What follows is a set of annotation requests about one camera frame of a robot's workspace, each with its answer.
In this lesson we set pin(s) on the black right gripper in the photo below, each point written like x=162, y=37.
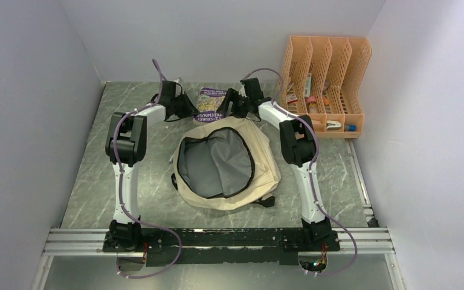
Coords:
x=231, y=95

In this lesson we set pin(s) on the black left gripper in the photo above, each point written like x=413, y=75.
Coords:
x=191, y=110

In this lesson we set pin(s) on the purple illustrated paperback book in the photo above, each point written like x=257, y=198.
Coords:
x=208, y=102

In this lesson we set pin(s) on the beige canvas backpack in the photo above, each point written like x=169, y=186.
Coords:
x=225, y=165

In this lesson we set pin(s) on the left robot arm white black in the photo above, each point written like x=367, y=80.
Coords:
x=126, y=146

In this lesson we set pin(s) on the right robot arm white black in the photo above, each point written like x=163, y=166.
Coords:
x=299, y=148

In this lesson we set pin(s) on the green white packet in organizer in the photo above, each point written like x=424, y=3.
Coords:
x=307, y=85

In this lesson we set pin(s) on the orange plastic file organizer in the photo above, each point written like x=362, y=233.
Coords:
x=338, y=65

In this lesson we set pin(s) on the white stapler in organizer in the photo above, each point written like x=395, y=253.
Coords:
x=332, y=125

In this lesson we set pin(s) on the blue cap item in organizer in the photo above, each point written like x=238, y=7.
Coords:
x=350, y=128

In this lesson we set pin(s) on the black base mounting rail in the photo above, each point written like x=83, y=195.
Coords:
x=216, y=246

